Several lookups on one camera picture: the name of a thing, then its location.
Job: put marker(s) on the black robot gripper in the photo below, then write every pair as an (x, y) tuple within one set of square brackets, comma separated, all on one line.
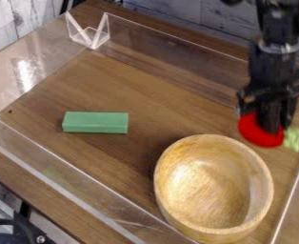
[(273, 65)]

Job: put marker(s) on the red plush tomato toy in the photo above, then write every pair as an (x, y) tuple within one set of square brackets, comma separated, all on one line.
[(287, 137)]

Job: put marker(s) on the wooden bowl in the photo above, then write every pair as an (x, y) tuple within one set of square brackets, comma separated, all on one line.
[(214, 188)]

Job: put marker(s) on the green rectangular block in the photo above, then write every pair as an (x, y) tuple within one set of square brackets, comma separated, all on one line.
[(99, 122)]

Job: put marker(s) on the clear acrylic corner bracket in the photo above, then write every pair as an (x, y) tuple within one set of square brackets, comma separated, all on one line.
[(90, 37)]

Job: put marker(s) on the clear acrylic tray wall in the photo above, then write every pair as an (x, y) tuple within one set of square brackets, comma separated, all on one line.
[(90, 180)]

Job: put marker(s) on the black clamp with cable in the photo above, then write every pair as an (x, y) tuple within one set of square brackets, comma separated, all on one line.
[(26, 232)]

